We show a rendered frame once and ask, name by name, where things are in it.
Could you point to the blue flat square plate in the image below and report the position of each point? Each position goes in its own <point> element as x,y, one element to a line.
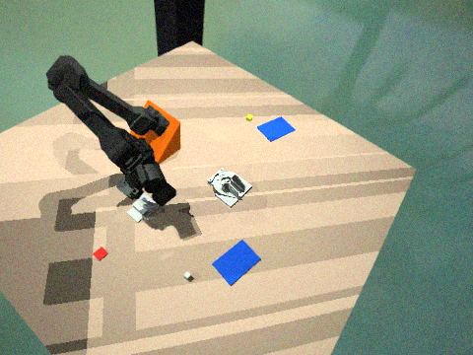
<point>275,128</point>

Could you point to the blue rectangular plate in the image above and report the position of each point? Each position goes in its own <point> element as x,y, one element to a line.
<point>236,261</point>

